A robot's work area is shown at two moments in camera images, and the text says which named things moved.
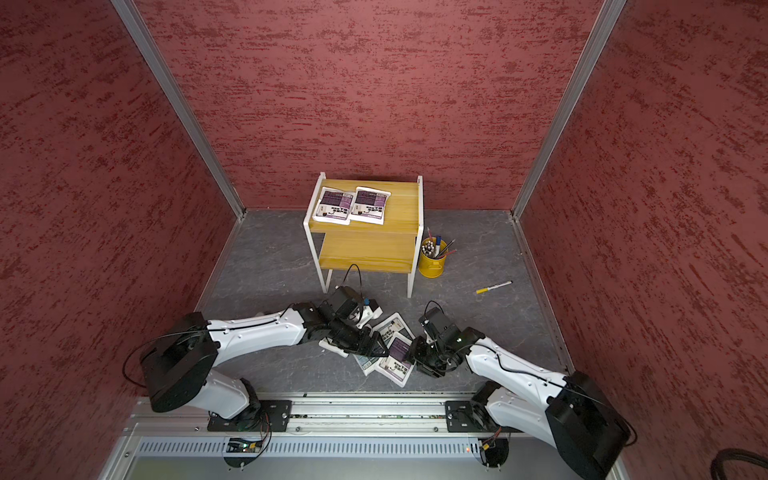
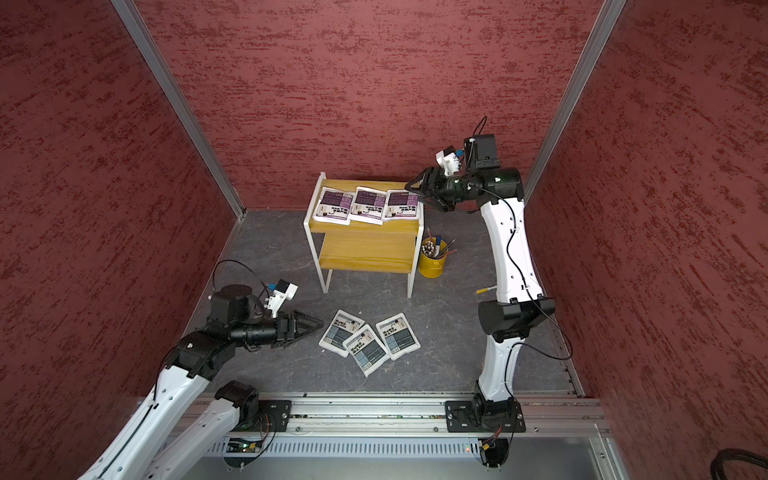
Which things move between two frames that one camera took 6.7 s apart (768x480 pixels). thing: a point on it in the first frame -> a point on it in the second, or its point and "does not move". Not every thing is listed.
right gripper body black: x=436 y=355 -> x=453 y=188
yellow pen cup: x=432 y=257 does not move
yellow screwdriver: x=483 y=290 does not move
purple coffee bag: x=334 y=205 does not move
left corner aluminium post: x=151 y=45 does not move
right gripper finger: x=429 y=370 -> x=427 y=174
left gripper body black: x=349 y=336 -> x=279 y=334
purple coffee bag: x=370 y=206 does not move
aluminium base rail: x=334 y=415 does not move
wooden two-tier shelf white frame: x=390 y=247 does not move
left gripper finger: x=378 y=346 -> x=303 y=324
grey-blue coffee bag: x=394 y=323 does not move
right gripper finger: x=418 y=348 -> x=438 y=199
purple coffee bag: x=395 y=366 -> x=402 y=205
